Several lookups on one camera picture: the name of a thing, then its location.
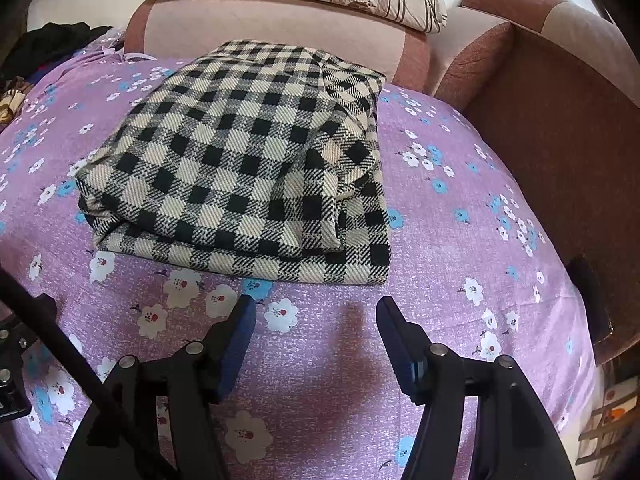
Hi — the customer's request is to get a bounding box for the pink and brown sofa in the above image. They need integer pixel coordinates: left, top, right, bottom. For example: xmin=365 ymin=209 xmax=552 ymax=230
xmin=430 ymin=0 xmax=640 ymax=367

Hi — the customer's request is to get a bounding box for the black cable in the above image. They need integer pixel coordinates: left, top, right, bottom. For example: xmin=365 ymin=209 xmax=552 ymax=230
xmin=0 ymin=266 xmax=170 ymax=480

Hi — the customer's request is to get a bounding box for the wooden slatted rack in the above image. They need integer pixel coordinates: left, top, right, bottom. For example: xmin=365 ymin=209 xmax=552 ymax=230
xmin=577 ymin=379 xmax=640 ymax=467

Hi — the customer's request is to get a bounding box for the pink sofa backrest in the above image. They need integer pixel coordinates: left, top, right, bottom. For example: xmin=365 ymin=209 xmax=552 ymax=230
xmin=124 ymin=0 xmax=516 ymax=97

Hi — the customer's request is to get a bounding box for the yellow patterned cloth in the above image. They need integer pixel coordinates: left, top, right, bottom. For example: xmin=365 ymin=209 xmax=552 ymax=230
xmin=0 ymin=87 xmax=27 ymax=127

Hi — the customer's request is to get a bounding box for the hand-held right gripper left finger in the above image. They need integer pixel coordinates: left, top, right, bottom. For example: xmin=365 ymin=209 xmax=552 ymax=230
xmin=57 ymin=294 xmax=257 ymax=480

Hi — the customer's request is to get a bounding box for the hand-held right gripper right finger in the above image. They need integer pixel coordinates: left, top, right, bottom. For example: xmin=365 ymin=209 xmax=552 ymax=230
xmin=375 ymin=296 xmax=576 ymax=480

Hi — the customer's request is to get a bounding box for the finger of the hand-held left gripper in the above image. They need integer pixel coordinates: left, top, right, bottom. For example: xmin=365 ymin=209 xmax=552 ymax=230
xmin=0 ymin=292 xmax=58 ymax=423

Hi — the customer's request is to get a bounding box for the pile of black clothes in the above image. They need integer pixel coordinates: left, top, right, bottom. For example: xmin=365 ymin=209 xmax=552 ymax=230
xmin=0 ymin=22 xmax=115 ymax=87

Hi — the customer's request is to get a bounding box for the purple floral bedsheet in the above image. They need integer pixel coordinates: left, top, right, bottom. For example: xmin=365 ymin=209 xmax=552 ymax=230
xmin=0 ymin=30 xmax=601 ymax=480

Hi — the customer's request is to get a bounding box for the black and cream checkered garment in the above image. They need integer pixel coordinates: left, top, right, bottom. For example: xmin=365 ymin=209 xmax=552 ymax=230
xmin=75 ymin=40 xmax=392 ymax=287

